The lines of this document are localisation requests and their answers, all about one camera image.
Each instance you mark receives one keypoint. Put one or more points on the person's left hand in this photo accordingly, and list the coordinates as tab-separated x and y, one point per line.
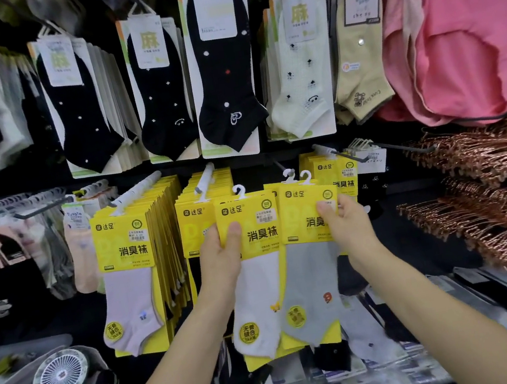
220	274

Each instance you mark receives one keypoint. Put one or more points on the person's right hand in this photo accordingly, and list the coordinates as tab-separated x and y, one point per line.
355	231

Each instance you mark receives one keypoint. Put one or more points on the yellow packet white sock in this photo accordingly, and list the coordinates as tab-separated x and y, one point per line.
257	301

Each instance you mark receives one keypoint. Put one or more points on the bunch yellow sock packets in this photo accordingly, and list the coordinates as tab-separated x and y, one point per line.
195	226
122	245
335	173

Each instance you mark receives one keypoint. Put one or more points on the yellow packet grey sock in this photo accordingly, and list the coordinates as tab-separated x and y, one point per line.
309	285

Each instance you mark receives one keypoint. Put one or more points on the yellow hooked sock packet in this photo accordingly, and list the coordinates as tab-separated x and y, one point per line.
272	188

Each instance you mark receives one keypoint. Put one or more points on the person's left forearm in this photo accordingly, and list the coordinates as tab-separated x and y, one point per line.
175	374

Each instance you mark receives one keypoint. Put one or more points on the person's right forearm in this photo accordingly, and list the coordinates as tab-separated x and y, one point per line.
441	323

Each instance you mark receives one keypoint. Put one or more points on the row of clear bagged socks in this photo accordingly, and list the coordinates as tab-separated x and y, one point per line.
368	338

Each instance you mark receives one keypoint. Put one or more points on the row black socks white cards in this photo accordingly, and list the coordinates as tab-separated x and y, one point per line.
162	108

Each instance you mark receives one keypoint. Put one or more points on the row black socks peach cuffs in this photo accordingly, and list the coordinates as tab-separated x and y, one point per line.
0	262

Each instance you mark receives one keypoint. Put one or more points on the pink garments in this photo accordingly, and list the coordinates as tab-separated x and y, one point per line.
470	27

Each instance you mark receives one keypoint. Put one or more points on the clear price tag holder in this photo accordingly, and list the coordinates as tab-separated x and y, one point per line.
371	161

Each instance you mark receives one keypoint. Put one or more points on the white tipped peg hook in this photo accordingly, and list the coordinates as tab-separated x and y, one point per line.
279	166
138	189

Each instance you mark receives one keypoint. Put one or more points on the bunch of pastel sock packs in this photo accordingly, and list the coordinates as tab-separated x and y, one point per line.
81	251

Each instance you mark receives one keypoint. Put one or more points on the heap of copper hangers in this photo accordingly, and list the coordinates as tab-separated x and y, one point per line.
496	212

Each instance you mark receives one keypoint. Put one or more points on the beige sock pack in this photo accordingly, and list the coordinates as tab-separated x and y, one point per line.
360	80

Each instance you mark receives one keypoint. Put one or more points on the cream dotted sock pack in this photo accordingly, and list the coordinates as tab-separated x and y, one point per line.
300	89

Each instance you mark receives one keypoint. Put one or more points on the white handheld fan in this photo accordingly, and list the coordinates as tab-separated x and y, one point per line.
59	376

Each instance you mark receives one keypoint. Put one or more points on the black dotted sock white card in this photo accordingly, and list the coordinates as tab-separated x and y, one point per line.
84	124

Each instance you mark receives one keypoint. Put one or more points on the white plastic bin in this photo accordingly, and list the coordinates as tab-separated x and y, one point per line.
21	349

